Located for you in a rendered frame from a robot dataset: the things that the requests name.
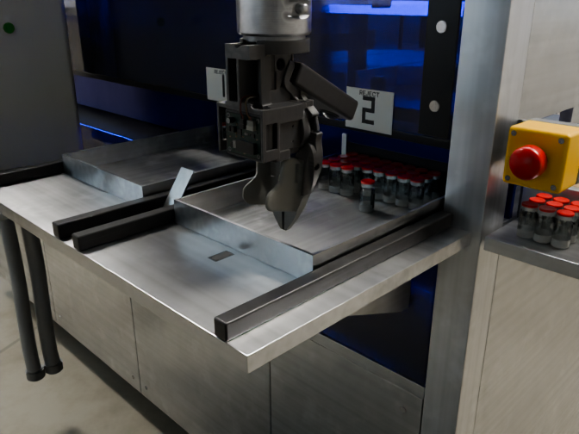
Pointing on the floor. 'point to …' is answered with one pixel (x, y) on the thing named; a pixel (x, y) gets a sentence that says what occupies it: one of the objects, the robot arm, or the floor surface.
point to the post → (474, 205)
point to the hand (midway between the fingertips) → (289, 217)
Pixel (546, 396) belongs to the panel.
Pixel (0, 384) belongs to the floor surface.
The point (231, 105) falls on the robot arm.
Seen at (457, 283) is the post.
